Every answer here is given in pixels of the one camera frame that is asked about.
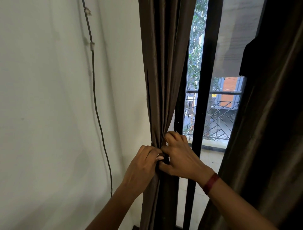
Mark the person's right hand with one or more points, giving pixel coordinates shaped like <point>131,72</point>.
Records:
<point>184,161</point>

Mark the person's left hand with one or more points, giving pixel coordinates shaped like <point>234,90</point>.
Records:
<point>142,170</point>

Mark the dark brown curtain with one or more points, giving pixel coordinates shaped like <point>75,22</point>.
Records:
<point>272,142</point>
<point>163,71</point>

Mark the person's right forearm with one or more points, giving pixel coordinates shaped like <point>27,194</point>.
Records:
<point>236,208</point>

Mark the person's left forearm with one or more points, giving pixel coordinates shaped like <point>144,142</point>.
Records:
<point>113,211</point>

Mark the red wrist band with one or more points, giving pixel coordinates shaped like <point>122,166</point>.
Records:
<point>210,183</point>

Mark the green tree outside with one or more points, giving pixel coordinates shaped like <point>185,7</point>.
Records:
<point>196,59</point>

